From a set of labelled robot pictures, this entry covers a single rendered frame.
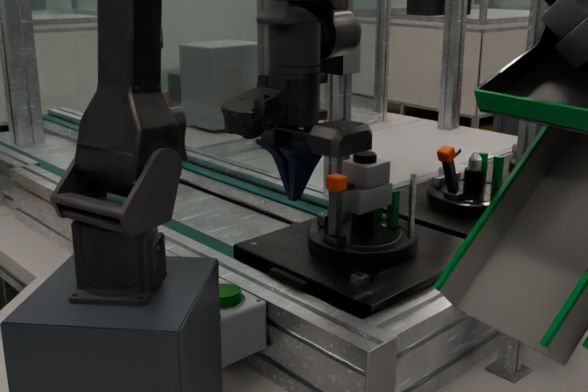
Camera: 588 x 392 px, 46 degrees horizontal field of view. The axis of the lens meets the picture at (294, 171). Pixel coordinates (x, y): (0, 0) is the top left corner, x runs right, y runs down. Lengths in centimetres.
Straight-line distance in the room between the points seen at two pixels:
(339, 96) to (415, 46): 519
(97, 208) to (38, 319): 10
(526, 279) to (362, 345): 17
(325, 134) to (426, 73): 550
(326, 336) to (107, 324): 26
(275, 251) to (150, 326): 38
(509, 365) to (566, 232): 22
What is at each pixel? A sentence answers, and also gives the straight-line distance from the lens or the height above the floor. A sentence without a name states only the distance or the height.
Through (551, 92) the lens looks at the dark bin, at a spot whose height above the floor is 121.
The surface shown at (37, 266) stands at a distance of 119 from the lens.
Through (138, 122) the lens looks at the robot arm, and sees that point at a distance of 54.
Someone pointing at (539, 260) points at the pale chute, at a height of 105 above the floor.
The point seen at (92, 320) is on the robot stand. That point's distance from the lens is 56.
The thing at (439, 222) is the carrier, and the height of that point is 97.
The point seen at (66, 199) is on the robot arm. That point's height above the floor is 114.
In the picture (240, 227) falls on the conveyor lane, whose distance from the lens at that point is 113.
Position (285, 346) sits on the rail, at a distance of 79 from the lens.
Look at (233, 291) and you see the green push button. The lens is 79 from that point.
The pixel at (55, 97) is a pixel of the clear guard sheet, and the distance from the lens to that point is 209.
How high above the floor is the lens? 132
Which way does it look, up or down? 16 degrees down
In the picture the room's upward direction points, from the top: straight up
